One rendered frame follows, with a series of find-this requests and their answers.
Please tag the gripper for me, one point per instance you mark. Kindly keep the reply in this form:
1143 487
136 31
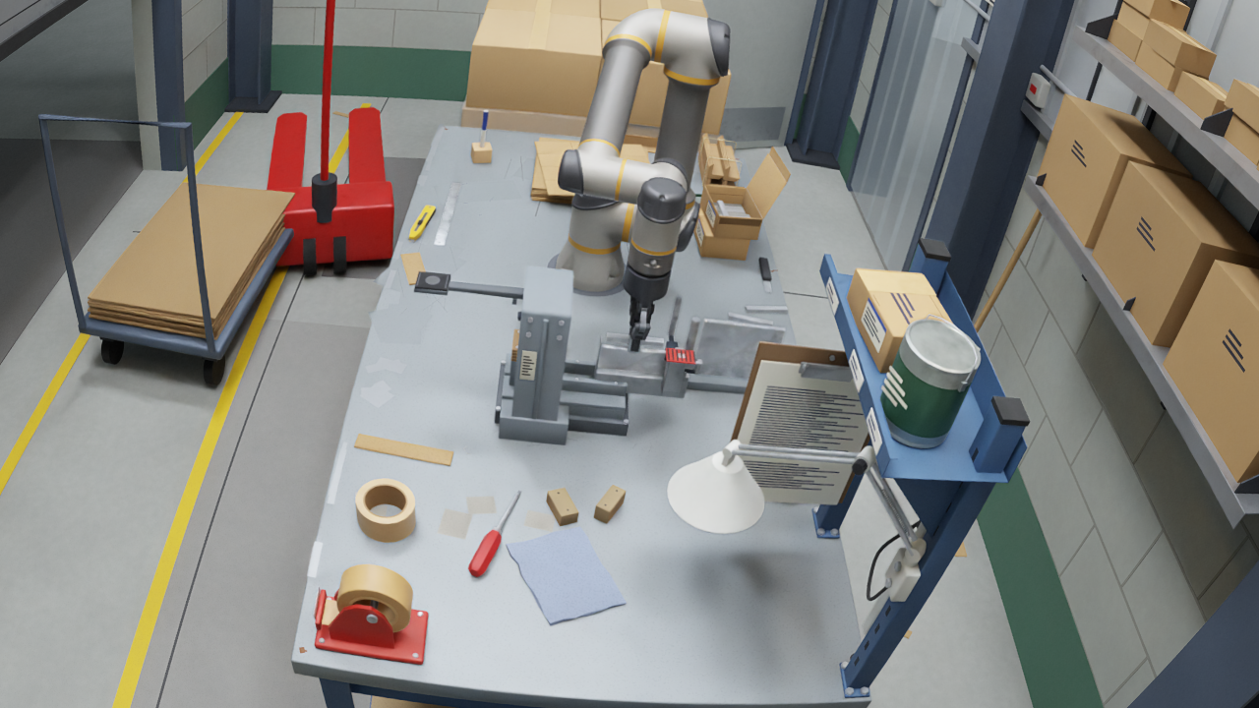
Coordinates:
648 280

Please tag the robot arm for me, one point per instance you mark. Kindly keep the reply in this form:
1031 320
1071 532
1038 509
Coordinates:
622 103

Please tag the red follower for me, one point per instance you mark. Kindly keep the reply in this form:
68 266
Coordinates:
680 356

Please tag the grey scrap board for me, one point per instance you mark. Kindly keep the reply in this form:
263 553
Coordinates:
733 346

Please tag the grey stapler body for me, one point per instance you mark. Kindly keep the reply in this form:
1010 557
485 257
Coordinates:
541 359

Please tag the grey staple stick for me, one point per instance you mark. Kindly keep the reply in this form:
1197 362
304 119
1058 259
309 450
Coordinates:
767 309
752 319

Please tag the open cardboard box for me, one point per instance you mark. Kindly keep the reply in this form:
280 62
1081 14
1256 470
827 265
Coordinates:
733 221

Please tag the wooden stick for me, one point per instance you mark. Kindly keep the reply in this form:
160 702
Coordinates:
1008 270

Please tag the thin grey lever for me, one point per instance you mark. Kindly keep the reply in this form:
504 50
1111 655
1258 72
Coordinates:
675 320

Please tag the black marker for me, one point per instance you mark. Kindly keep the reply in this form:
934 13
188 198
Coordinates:
764 275

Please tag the flat cardboard stack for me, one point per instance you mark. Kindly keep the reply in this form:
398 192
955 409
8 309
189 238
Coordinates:
551 172

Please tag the small wooden block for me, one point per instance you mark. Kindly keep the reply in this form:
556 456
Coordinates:
610 503
481 152
563 506

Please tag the white desk lamp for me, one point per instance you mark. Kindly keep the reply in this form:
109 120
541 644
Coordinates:
715 492

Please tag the bundled cardboard pieces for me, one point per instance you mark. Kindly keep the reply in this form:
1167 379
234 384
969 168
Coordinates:
719 159

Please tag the brown clipboard with paper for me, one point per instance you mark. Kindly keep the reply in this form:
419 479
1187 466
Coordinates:
802 418

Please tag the tan paper label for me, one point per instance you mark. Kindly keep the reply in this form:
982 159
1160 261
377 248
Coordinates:
413 267

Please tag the yellow utility knife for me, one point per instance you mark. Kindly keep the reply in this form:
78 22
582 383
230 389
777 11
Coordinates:
423 221

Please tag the small labelled cardboard box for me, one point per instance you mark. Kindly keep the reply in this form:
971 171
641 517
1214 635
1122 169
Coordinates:
885 305

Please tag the blue grey cloth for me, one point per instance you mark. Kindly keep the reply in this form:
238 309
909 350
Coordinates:
566 575

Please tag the tan cardboard strip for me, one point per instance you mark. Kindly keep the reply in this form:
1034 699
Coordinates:
403 449

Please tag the green tin with white lid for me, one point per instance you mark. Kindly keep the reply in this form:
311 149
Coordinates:
923 388

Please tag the pallet of cardboard boxes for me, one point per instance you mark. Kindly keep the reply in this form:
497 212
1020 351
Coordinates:
531 59

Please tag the red pallet jack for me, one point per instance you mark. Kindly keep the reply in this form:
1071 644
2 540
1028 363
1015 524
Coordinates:
334 211

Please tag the tan tape roll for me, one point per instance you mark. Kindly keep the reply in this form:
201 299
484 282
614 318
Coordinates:
368 519

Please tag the blue shelf stand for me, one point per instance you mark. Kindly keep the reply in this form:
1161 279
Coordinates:
949 462

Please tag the clear strip curtain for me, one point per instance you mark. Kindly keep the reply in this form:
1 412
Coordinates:
910 118

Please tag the white power strip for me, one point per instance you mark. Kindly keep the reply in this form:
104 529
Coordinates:
905 575

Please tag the red tape dispenser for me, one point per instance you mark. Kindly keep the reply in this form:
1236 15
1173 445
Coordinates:
366 629

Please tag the blue platform cart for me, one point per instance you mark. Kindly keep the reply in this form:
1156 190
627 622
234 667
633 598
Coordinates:
202 339

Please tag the stack of cardboard sheets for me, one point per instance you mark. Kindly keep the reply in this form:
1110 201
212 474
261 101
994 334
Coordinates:
187 251

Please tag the large cardboard box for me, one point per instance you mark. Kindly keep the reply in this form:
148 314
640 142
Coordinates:
1225 374
1097 167
1166 256

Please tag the small cardboard box stack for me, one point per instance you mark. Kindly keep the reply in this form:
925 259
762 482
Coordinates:
1161 34

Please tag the white switch box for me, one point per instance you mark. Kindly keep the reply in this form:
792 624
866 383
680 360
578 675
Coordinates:
1038 89

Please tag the grey wall shelf unit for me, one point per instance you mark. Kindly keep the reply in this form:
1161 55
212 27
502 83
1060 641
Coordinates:
1141 349

